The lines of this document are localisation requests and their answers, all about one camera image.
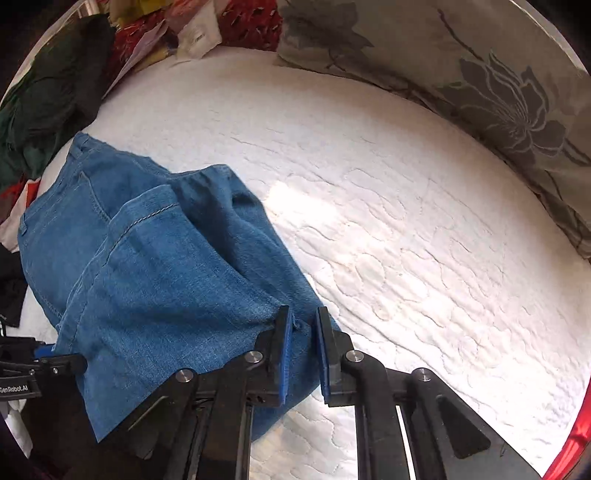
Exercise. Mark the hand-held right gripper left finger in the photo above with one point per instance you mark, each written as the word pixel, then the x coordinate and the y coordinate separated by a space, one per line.
pixel 286 350

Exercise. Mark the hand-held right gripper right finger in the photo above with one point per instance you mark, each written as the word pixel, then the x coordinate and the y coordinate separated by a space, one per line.
pixel 323 360

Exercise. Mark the blue denim pants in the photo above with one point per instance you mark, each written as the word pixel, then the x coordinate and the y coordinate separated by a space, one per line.
pixel 161 277

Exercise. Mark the black cloth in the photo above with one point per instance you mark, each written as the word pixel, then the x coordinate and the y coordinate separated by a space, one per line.
pixel 11 286

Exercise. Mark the white quilted mattress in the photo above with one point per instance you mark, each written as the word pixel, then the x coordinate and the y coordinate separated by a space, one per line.
pixel 392 230

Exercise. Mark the red and white cloth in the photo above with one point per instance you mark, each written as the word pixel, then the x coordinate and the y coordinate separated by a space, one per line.
pixel 18 217

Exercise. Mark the plain red pillow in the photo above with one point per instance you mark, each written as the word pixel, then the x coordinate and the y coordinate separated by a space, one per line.
pixel 575 452

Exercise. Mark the dark green cloth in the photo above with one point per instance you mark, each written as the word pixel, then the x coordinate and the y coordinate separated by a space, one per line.
pixel 46 92

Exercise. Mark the grey floral pillow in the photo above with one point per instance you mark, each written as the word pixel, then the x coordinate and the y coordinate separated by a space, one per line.
pixel 485 92

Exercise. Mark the white paper package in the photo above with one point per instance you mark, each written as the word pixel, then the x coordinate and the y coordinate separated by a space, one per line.
pixel 198 37

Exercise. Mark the red floral cushion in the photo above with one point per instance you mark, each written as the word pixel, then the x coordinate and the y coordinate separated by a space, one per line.
pixel 249 23

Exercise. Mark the white paper sheet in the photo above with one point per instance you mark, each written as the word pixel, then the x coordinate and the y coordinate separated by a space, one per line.
pixel 143 46

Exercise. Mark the red floral cloth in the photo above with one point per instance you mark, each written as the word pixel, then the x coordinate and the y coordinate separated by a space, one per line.
pixel 129 46

